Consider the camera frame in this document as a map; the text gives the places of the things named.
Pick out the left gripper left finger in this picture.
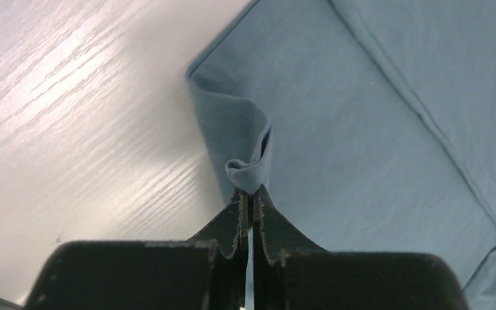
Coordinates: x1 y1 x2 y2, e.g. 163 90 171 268
25 189 248 309

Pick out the grey-blue t shirt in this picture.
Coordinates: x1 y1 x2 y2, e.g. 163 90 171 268
186 1 496 309

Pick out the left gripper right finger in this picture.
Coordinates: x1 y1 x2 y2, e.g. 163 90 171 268
252 186 469 309

